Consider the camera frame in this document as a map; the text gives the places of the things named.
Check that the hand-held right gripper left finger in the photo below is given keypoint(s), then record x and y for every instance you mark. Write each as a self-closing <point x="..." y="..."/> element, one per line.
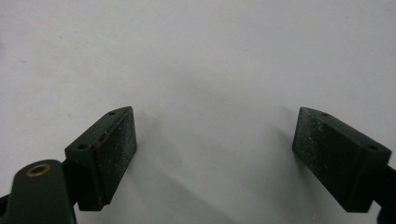
<point x="106" y="158"/>

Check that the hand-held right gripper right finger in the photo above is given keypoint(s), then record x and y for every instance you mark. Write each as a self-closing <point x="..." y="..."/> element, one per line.
<point x="336" y="158"/>

